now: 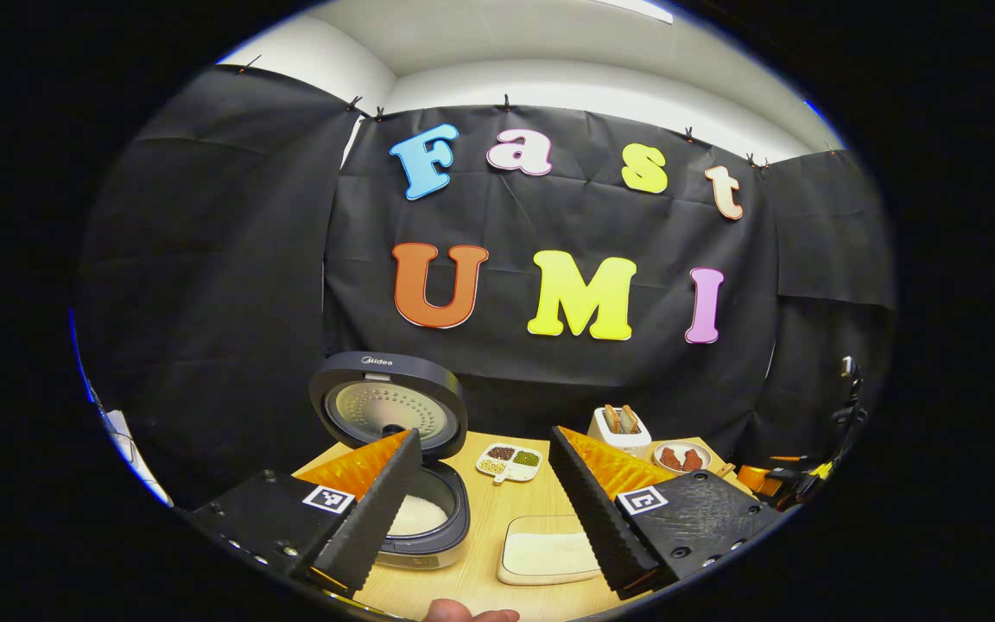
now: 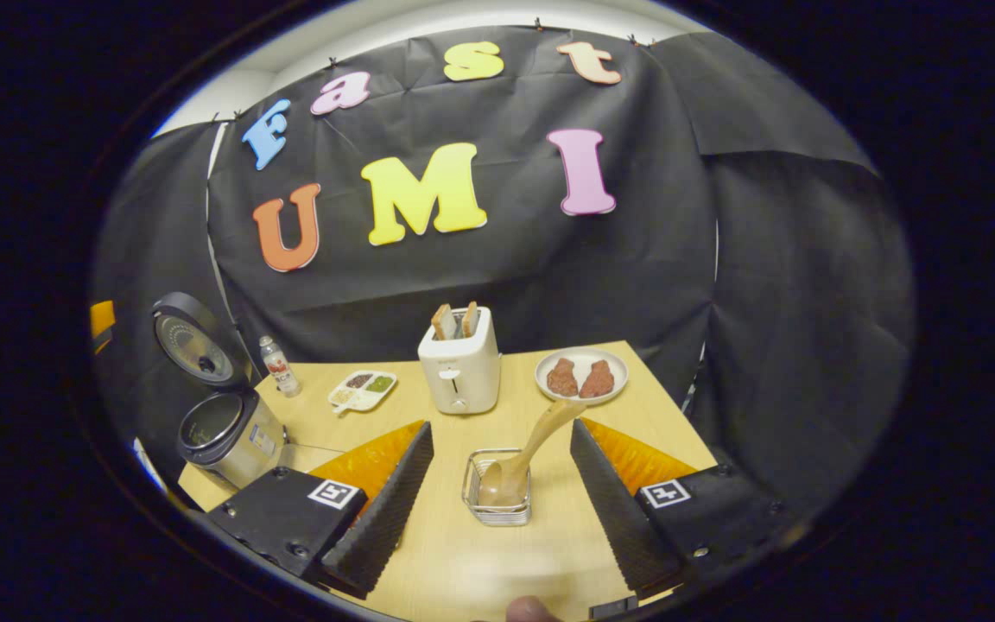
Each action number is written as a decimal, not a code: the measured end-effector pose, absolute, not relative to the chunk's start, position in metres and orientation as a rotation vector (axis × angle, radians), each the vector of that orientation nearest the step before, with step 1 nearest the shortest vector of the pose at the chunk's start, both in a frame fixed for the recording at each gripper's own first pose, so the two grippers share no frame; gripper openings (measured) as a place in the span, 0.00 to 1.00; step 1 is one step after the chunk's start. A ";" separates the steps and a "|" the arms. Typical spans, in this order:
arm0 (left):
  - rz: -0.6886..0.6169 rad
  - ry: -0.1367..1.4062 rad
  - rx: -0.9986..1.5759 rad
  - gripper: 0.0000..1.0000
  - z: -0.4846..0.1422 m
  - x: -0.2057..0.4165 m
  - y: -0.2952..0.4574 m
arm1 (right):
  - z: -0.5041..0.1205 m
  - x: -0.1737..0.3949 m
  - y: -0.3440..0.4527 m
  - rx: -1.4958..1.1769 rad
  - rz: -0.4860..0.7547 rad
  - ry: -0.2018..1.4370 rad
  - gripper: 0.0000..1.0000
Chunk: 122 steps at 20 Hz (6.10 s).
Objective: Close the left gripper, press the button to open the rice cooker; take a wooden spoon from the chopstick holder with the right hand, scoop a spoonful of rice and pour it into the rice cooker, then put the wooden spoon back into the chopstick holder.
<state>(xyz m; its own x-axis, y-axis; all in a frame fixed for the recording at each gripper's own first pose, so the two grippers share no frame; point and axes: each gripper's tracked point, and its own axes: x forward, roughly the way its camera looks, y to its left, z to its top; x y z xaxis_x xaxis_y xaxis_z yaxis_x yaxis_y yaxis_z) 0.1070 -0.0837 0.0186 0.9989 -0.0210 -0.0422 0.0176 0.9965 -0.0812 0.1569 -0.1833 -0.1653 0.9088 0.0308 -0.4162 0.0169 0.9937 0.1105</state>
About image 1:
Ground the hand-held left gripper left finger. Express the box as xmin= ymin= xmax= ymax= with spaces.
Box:
xmin=191 ymin=429 xmax=422 ymax=595

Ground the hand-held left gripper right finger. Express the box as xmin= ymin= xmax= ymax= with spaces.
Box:
xmin=548 ymin=426 xmax=783 ymax=600

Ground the shallow tray of white rice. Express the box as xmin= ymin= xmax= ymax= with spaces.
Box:
xmin=497 ymin=516 xmax=605 ymax=587

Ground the grey rice cooker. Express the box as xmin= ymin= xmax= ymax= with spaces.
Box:
xmin=309 ymin=351 xmax=471 ymax=569

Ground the white toaster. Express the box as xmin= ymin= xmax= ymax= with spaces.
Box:
xmin=588 ymin=404 xmax=653 ymax=460

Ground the white round plate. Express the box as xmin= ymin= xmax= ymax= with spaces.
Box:
xmin=653 ymin=440 xmax=713 ymax=475

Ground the white divided dish of beans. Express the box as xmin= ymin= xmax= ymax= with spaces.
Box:
xmin=476 ymin=442 xmax=543 ymax=485

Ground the white side desk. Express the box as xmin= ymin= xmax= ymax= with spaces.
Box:
xmin=103 ymin=409 xmax=172 ymax=507

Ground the black backdrop cloth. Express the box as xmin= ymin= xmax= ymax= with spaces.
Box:
xmin=74 ymin=65 xmax=896 ymax=511

